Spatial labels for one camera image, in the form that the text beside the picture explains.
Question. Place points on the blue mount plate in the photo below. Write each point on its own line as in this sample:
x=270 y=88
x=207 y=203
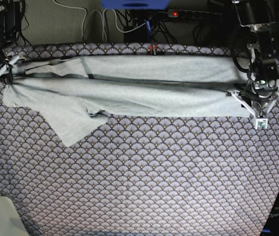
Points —
x=134 y=4

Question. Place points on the black power adapter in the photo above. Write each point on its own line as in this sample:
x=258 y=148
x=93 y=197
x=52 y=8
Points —
x=10 y=15

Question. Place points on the fan-patterned grey tablecloth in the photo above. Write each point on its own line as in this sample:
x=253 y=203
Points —
x=140 y=176

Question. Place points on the black power strip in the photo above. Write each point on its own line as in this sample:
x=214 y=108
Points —
x=193 y=15

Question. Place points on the red black clamp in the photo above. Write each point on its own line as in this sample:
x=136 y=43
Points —
x=153 y=49

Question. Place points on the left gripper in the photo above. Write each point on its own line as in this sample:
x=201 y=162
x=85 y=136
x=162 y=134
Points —
x=258 y=97

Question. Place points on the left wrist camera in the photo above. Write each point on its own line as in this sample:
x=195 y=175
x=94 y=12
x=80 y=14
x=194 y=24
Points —
x=260 y=123

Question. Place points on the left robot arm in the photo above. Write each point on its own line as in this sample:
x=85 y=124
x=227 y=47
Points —
x=258 y=17

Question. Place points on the light grey T-shirt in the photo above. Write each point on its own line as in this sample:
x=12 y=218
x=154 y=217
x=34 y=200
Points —
x=75 y=96

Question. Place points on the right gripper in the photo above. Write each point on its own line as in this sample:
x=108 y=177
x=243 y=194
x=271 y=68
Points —
x=6 y=74

